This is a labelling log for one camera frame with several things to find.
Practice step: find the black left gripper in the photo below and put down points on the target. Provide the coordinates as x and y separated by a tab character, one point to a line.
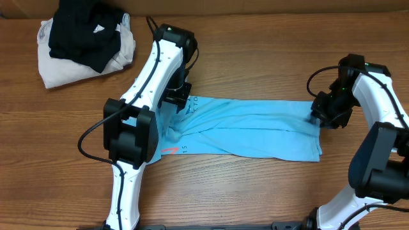
176	96

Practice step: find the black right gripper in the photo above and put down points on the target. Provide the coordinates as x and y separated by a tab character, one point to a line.
321	114

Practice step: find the light blue t-shirt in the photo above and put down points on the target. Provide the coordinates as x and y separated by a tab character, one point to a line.
246	128

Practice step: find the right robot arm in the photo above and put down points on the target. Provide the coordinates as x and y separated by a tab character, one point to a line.
378	172

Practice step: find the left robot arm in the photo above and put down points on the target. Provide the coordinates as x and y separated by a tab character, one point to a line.
132	130

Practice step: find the folded black garment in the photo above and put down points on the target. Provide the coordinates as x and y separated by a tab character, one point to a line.
86	32

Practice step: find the folded beige garment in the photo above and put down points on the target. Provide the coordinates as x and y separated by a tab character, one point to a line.
57	72

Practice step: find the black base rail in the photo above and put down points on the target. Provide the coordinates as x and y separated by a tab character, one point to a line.
220	227

